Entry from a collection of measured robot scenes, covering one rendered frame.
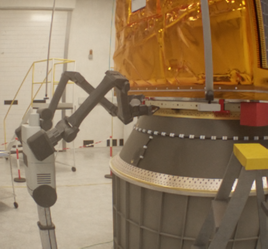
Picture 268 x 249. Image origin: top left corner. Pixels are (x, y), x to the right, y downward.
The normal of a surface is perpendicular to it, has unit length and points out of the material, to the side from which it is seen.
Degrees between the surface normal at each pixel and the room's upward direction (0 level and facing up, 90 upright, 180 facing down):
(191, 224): 90
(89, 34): 90
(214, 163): 62
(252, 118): 90
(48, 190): 90
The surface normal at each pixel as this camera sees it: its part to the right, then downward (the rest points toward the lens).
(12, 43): 0.47, 0.04
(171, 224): -0.62, 0.03
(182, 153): -0.54, -0.44
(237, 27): -0.84, -0.07
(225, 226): -0.18, -0.01
